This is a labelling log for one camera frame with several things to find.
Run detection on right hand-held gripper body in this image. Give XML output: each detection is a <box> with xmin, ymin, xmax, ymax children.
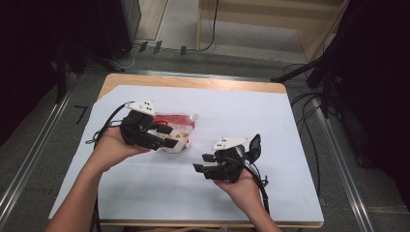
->
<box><xmin>203</xmin><ymin>136</ymin><xmax>251</xmax><ymax>184</ymax></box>

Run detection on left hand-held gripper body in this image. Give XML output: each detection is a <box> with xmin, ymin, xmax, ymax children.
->
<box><xmin>119</xmin><ymin>101</ymin><xmax>162</xmax><ymax>151</ymax></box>

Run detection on red and white pouch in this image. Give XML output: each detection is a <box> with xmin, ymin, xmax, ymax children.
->
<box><xmin>151</xmin><ymin>112</ymin><xmax>199</xmax><ymax>155</ymax></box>

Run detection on clear jar with black lid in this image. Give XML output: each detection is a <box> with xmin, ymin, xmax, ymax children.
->
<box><xmin>234</xmin><ymin>133</ymin><xmax>263</xmax><ymax>166</ymax></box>

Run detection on person's right hand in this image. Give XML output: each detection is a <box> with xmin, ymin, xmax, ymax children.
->
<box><xmin>213</xmin><ymin>168</ymin><xmax>265</xmax><ymax>216</ymax></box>

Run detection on person's left hand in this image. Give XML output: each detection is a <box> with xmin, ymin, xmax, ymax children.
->
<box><xmin>86</xmin><ymin>126</ymin><xmax>153</xmax><ymax>177</ymax></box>

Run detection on white table sheet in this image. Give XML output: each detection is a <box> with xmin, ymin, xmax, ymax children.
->
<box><xmin>47</xmin><ymin>84</ymin><xmax>325</xmax><ymax>223</ymax></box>

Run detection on wooden table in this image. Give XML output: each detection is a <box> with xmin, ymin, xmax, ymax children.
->
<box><xmin>93</xmin><ymin>72</ymin><xmax>325</xmax><ymax>229</ymax></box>

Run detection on black stand with legs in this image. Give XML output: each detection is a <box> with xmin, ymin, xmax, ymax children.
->
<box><xmin>53</xmin><ymin>40</ymin><xmax>126</xmax><ymax>104</ymax></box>

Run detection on black cabinet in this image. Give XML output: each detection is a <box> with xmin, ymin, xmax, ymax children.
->
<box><xmin>96</xmin><ymin>0</ymin><xmax>143</xmax><ymax>61</ymax></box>

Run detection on dark curtain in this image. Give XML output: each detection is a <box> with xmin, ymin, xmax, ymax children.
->
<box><xmin>333</xmin><ymin>0</ymin><xmax>410</xmax><ymax>212</ymax></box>
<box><xmin>0</xmin><ymin>0</ymin><xmax>102</xmax><ymax>147</ymax></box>

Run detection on black tripod stand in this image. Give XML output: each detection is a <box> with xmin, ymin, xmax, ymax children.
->
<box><xmin>270</xmin><ymin>47</ymin><xmax>343</xmax><ymax>121</ymax></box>

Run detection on right hand-held gripper cable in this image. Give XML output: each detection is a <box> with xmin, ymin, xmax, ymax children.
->
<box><xmin>243</xmin><ymin>162</ymin><xmax>273</xmax><ymax>217</ymax></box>

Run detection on metal floor rail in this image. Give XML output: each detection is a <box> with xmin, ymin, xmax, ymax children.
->
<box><xmin>312</xmin><ymin>96</ymin><xmax>375</xmax><ymax>232</ymax></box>
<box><xmin>122</xmin><ymin>69</ymin><xmax>275</xmax><ymax>82</ymax></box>
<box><xmin>0</xmin><ymin>72</ymin><xmax>82</xmax><ymax>224</ymax></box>

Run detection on white floor cable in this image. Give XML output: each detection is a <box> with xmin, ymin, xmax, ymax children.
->
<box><xmin>112</xmin><ymin>44</ymin><xmax>143</xmax><ymax>72</ymax></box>

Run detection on black floor cables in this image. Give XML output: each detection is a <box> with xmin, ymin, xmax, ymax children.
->
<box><xmin>282</xmin><ymin>62</ymin><xmax>324</xmax><ymax>198</ymax></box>

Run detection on hanging black cable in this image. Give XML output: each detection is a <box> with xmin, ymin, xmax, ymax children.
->
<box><xmin>196</xmin><ymin>0</ymin><xmax>220</xmax><ymax>52</ymax></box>

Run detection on light wooden frame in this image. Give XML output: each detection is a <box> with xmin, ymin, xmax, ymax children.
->
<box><xmin>195</xmin><ymin>0</ymin><xmax>351</xmax><ymax>62</ymax></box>

